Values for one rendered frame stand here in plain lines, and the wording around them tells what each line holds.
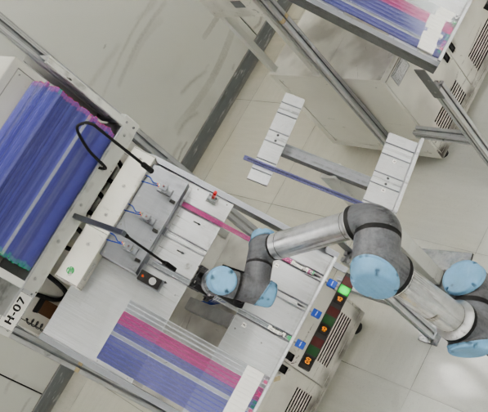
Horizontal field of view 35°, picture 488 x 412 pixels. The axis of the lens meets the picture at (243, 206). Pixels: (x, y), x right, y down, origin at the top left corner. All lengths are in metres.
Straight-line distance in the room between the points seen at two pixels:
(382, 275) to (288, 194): 2.14
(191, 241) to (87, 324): 0.43
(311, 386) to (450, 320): 1.14
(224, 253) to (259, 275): 0.93
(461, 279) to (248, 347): 0.71
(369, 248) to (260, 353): 0.76
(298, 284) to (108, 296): 0.61
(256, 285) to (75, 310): 0.70
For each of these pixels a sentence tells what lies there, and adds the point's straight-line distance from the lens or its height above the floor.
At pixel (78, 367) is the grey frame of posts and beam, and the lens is 2.70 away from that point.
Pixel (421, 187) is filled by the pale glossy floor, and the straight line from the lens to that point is 3.53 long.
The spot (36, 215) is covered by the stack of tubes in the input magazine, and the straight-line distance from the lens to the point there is 2.40.
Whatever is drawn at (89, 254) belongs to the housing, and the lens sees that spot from 2.52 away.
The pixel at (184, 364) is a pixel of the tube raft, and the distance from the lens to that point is 2.50.
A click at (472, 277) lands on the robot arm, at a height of 0.78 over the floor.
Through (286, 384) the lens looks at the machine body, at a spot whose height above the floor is 0.29.
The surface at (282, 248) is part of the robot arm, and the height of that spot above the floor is 1.13.
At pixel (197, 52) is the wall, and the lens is 4.55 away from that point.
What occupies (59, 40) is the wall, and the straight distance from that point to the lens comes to 4.09.
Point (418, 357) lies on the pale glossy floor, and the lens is 3.13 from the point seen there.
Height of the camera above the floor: 2.57
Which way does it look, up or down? 39 degrees down
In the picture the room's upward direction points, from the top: 50 degrees counter-clockwise
